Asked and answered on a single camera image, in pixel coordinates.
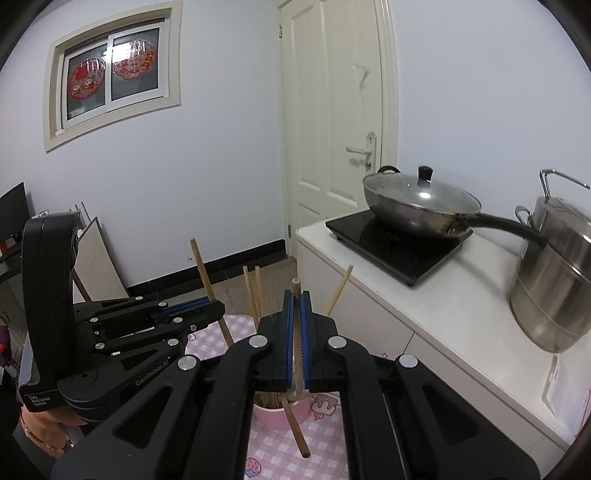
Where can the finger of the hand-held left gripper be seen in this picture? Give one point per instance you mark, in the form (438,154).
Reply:
(203,316)
(138,310)

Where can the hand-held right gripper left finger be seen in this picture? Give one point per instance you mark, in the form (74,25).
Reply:
(289,341)

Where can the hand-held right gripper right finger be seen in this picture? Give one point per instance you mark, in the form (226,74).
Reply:
(305,341)

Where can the wooden chopstick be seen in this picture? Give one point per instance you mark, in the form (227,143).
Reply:
(298,360)
(341,286)
(205,277)

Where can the pink cylindrical utensil holder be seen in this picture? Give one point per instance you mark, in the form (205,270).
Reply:
(277,417)

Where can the person's left forearm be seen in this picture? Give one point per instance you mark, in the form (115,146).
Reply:
(39,429)

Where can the beige wooden board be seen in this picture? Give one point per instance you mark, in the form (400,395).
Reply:
(99,267)

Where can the black monitor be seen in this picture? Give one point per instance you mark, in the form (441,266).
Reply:
(14,212)

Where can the pink checkered cartoon tablecloth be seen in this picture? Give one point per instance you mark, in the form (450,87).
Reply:
(323,443)

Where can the black induction cooktop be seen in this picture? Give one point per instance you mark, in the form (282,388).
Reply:
(397,258)

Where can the white counter cabinet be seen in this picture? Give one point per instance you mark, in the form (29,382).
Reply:
(461,314)

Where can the glass wok lid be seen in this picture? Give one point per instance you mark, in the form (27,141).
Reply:
(429,196)

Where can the red paper window decal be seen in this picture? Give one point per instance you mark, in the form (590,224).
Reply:
(85,78)
(134,60)

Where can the white panel door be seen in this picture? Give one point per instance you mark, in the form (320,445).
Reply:
(332,115)

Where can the stainless steel steamer pot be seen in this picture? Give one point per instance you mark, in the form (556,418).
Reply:
(554,286)

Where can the pale plastic cutting board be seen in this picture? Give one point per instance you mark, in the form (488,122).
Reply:
(565,397)

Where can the white wall outlet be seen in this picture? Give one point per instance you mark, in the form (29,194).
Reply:
(42,213)

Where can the window with cream frame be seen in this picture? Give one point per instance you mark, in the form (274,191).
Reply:
(107,69)

